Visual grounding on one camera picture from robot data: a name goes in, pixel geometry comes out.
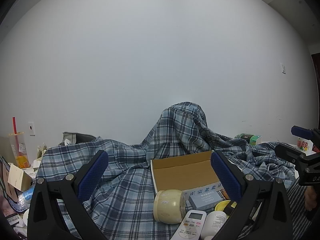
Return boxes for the plastic drink cup red straw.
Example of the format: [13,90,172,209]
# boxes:
[8,117,30,168]

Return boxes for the person's right hand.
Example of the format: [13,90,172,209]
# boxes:
[305,187,317,209]

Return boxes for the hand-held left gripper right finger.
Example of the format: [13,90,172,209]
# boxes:
[210,150,293,240]

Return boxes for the white box red print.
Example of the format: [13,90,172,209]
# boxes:
[297,137,314,153]

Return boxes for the green tissue pack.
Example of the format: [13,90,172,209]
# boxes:
[234,133,262,146]

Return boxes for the dark wooden door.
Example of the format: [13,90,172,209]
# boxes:
[311,52,320,130]

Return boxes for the white labelled bottle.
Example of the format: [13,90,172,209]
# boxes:
[200,210,227,240]

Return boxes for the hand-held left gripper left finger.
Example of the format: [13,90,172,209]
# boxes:
[27,150,109,240]

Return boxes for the grey fabric bag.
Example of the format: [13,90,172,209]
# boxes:
[59,132,97,146]

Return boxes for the blue plaid blanket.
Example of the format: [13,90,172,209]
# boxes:
[35,102,297,240]

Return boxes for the cream round jar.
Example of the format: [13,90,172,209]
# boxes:
[153,189,186,224]

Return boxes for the pale blue small box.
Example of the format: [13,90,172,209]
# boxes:
[188,193,223,210]

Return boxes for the white remote control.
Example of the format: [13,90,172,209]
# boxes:
[170,210,207,240]

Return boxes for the yellow round lid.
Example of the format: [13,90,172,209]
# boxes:
[215,200,237,213]

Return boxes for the beige cardboard box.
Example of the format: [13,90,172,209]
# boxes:
[7,164,32,191]

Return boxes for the blue plastic bag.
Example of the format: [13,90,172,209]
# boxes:
[18,185,35,204]

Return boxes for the crumpled paper wrapper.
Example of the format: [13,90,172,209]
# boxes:
[37,143,48,158]

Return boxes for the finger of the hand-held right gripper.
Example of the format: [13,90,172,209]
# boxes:
[291,125,320,153]
[274,143,308,166]

